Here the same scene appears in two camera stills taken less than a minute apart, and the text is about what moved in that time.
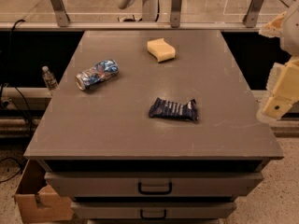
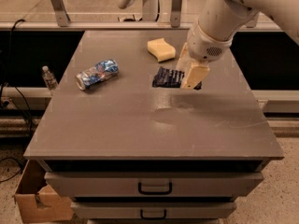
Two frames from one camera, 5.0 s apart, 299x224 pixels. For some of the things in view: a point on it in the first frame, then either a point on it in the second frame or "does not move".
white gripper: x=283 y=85 to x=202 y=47
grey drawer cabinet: x=101 y=149 does not move
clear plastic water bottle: x=49 y=79 does not move
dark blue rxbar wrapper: x=164 y=108 to x=170 y=77
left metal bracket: x=62 y=15 does not move
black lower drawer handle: x=153 y=217 does not move
